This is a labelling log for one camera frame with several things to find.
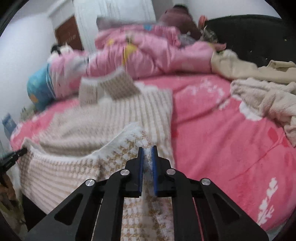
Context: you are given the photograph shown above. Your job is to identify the beige white houndstooth sweater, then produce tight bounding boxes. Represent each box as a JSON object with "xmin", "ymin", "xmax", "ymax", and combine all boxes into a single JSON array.
[{"xmin": 20, "ymin": 72, "xmax": 174, "ymax": 240}]

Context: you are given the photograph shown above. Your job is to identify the pink floral bed blanket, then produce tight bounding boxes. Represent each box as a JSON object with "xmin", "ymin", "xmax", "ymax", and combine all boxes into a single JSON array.
[{"xmin": 10, "ymin": 75, "xmax": 295, "ymax": 230}]

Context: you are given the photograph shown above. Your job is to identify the blue patterned pillow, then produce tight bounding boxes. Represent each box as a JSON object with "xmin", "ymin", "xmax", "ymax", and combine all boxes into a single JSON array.
[{"xmin": 27, "ymin": 63, "xmax": 56, "ymax": 111}]

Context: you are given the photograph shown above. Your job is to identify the white black plush toy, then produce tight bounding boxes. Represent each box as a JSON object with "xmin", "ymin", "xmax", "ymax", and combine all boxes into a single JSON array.
[{"xmin": 47, "ymin": 44, "xmax": 73, "ymax": 63}]

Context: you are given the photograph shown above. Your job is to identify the fluffy cream towel garment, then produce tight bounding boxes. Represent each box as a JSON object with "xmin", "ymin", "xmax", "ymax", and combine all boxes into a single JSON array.
[{"xmin": 230, "ymin": 78, "xmax": 295, "ymax": 147}]

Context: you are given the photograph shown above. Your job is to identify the cream beige garment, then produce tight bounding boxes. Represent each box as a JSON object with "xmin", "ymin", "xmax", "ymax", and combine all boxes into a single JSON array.
[{"xmin": 211, "ymin": 50, "xmax": 295, "ymax": 84}]

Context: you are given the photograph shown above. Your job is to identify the pink cartoon quilt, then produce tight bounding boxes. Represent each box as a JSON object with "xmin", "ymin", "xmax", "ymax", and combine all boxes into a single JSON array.
[{"xmin": 49, "ymin": 25, "xmax": 214, "ymax": 99}]

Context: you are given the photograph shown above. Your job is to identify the black bed headboard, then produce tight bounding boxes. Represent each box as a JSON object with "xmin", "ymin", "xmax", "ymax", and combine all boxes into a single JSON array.
[{"xmin": 206, "ymin": 15, "xmax": 295, "ymax": 67}]

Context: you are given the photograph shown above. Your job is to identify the maroon padded jacket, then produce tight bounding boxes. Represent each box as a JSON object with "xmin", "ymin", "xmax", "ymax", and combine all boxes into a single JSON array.
[{"xmin": 158, "ymin": 4, "xmax": 201, "ymax": 40}]

